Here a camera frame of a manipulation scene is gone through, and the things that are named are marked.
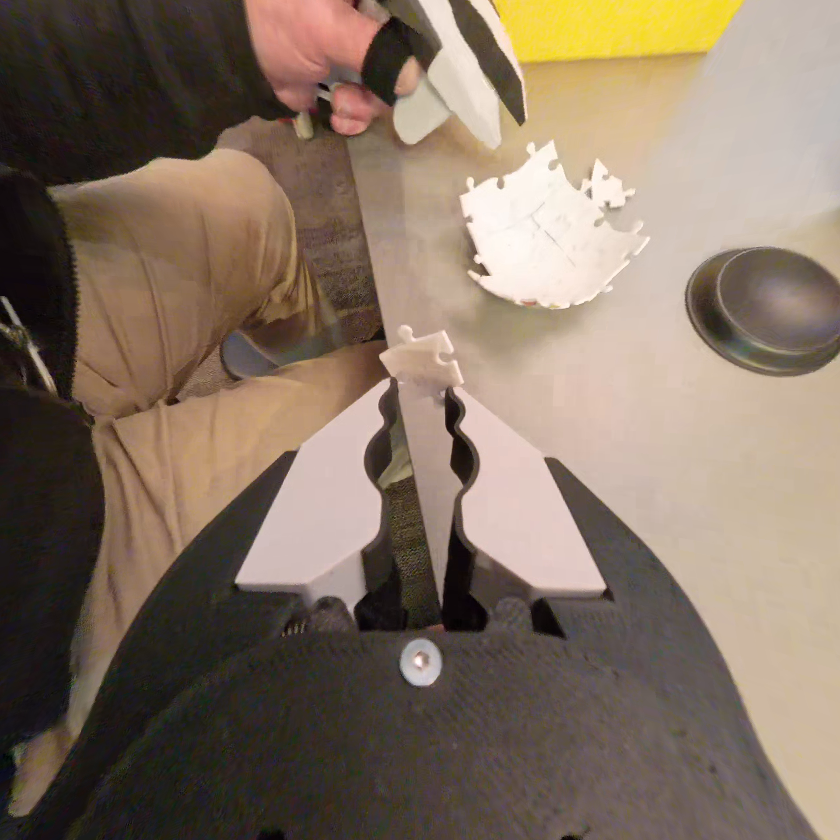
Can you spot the black round cap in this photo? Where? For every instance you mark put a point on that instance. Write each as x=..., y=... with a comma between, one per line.
x=768, y=308

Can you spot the white puzzle piece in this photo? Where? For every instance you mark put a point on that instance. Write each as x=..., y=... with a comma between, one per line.
x=607, y=187
x=420, y=361

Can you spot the person's left leg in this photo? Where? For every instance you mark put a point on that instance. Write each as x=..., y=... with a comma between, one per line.
x=184, y=262

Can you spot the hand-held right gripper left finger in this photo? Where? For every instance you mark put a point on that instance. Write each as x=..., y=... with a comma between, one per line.
x=315, y=518

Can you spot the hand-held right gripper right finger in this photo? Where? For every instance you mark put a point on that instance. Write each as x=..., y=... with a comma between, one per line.
x=525, y=518

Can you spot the person's left forearm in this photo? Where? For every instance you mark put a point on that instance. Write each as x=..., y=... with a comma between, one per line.
x=131, y=72

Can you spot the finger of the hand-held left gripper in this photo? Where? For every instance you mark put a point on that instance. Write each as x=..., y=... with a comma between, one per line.
x=469, y=92
x=502, y=33

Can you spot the person's black jacket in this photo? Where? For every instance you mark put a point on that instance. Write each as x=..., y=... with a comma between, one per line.
x=39, y=499

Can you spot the person's left hand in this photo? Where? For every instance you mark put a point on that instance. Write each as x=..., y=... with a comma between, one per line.
x=308, y=46

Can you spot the partly built white puzzle ball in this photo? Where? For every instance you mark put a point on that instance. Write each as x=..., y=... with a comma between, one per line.
x=538, y=236

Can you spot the yellow panel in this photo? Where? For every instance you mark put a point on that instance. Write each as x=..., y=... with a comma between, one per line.
x=604, y=26

